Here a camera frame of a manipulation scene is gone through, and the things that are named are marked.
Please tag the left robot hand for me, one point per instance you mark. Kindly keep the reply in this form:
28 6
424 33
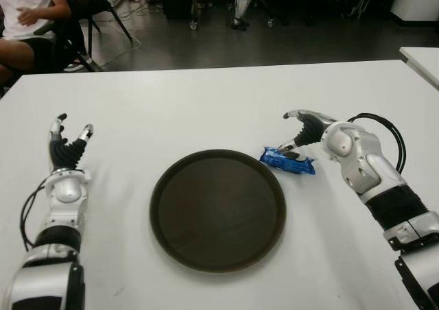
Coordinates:
65 154

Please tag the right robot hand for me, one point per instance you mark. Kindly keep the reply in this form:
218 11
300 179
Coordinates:
310 130

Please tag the blue Oreo cookie packet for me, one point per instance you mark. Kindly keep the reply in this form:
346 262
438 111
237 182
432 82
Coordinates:
298 167

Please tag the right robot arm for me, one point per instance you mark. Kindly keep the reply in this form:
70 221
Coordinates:
370 166

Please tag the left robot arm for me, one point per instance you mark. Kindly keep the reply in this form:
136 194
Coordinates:
67 193

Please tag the grey white sneaker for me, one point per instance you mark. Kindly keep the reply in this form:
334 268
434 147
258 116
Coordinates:
80 63

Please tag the round dark brown tray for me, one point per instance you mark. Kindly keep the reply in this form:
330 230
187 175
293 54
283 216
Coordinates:
216 214

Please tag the white side table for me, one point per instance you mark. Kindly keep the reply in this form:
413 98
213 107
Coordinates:
425 63

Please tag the white humanoid robot leg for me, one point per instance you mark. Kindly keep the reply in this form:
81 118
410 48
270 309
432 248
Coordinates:
241 1

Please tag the black chair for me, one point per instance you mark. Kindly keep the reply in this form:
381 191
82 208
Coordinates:
89 6

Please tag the seated person in white shirt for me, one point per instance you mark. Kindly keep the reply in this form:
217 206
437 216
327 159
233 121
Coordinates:
24 1

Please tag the black box cabinet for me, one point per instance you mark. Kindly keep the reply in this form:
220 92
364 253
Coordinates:
176 1

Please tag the white curved pedestal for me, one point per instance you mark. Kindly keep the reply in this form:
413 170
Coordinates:
418 5

